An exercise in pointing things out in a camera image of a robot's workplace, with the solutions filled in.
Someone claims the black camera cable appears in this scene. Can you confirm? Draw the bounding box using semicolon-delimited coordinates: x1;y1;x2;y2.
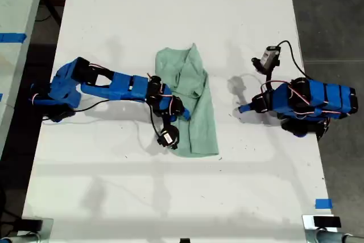
276;40;311;81
42;99;162;139

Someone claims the black floor cable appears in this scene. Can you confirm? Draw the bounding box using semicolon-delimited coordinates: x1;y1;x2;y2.
34;0;63;24

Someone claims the pale green T-shirt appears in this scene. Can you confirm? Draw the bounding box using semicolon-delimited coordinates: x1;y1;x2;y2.
154;42;220;158

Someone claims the short blue tape strip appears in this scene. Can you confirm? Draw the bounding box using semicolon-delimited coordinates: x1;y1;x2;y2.
315;198;333;210

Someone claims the small black box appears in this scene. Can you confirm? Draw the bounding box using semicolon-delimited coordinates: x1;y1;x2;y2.
20;218;44;232
313;216;342;229

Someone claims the black camera box white label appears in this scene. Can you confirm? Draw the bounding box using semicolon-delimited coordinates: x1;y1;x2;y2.
156;125;181;151
251;45;282;75

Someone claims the pale side table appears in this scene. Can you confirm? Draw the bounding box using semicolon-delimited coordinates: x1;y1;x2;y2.
0;0;48;157

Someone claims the long blue tape strip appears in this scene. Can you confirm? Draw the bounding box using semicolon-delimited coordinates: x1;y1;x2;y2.
0;32;28;44

